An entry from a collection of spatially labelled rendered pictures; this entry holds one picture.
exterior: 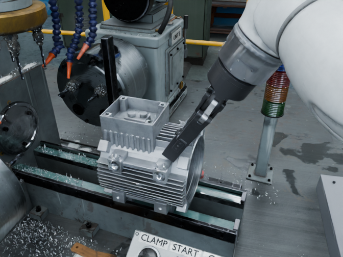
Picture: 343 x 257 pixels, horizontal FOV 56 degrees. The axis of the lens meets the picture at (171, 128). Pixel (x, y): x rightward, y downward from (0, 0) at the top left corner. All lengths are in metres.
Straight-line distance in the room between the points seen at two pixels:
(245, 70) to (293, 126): 0.91
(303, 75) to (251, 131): 0.94
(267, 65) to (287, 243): 0.55
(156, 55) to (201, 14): 2.72
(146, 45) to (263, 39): 0.72
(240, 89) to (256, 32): 0.09
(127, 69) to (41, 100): 0.27
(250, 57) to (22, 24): 0.46
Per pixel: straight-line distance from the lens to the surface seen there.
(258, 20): 0.44
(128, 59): 1.03
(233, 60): 0.48
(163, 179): 0.65
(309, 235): 0.95
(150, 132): 0.65
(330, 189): 1.01
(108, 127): 0.69
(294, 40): 0.38
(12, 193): 0.67
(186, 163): 0.64
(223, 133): 1.25
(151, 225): 0.80
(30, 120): 0.99
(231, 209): 0.83
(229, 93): 0.50
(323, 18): 0.37
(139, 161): 0.68
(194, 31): 3.89
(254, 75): 0.48
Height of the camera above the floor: 1.48
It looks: 33 degrees down
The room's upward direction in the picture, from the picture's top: straight up
